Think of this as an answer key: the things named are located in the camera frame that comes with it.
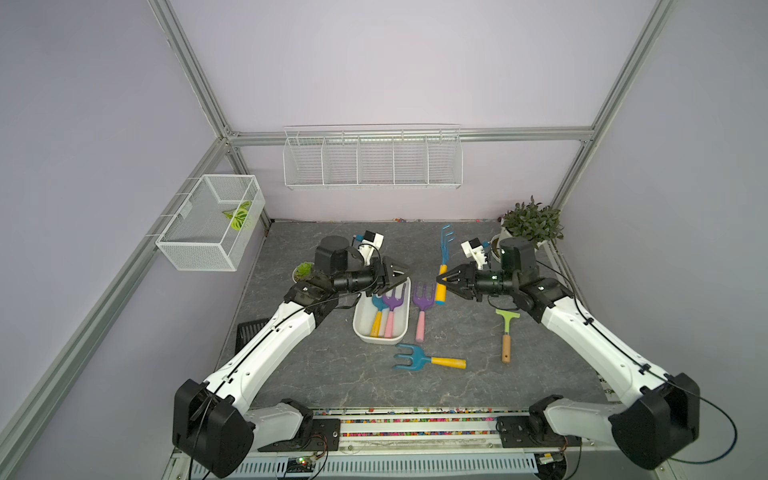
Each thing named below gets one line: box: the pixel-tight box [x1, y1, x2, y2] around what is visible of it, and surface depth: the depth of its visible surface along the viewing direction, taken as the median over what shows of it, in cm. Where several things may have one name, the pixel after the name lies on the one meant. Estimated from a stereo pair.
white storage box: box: [353, 278, 412, 344], surface depth 94 cm
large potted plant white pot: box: [491, 195, 564, 262], surface depth 96 cm
